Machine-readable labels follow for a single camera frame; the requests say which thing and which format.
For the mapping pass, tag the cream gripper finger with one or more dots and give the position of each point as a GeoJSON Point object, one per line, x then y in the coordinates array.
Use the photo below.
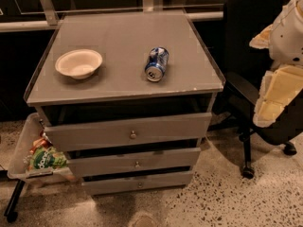
{"type": "Point", "coordinates": [261, 41]}
{"type": "Point", "coordinates": [278, 89]}

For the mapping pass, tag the grey top drawer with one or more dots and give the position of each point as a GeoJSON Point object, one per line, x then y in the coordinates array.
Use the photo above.
{"type": "Point", "coordinates": [128, 132]}

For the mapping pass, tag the grey drawer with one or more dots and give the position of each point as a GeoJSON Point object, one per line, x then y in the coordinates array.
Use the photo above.
{"type": "Point", "coordinates": [137, 183]}
{"type": "Point", "coordinates": [128, 132]}
{"type": "Point", "coordinates": [132, 162]}

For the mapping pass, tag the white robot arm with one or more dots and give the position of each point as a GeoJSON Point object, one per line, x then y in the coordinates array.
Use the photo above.
{"type": "Point", "coordinates": [286, 37]}

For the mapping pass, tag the grey middle drawer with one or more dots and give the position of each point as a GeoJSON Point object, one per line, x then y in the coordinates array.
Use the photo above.
{"type": "Point", "coordinates": [132, 162]}

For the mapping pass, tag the grey bottom drawer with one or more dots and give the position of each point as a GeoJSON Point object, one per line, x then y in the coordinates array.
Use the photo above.
{"type": "Point", "coordinates": [137, 183]}

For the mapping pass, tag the grey drawer cabinet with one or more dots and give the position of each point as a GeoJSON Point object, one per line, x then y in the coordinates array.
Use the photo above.
{"type": "Point", "coordinates": [119, 89]}

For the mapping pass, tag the black office chair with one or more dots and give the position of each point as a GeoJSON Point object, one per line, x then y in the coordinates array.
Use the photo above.
{"type": "Point", "coordinates": [243, 68]}

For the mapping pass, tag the blue soda can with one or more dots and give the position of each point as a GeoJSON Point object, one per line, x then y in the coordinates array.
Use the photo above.
{"type": "Point", "coordinates": [157, 63]}

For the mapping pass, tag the white paper bowl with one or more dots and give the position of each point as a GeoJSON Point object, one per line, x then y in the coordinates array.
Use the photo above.
{"type": "Point", "coordinates": [78, 64]}

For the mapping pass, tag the metal railing bar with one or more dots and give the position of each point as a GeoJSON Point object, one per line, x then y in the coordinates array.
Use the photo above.
{"type": "Point", "coordinates": [31, 15]}

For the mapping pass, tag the red snack bag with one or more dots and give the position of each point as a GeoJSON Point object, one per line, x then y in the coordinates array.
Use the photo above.
{"type": "Point", "coordinates": [43, 141]}

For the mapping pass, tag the green chip bag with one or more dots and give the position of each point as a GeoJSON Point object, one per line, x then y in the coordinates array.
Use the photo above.
{"type": "Point", "coordinates": [43, 158]}

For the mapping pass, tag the clear plastic side bin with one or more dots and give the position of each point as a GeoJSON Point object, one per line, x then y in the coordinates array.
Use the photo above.
{"type": "Point", "coordinates": [18, 166]}

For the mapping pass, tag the black stand leg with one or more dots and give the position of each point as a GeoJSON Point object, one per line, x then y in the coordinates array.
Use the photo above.
{"type": "Point", "coordinates": [10, 214]}

